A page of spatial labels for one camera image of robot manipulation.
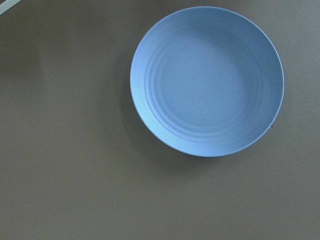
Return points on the blue round plate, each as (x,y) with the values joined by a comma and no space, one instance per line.
(207,81)

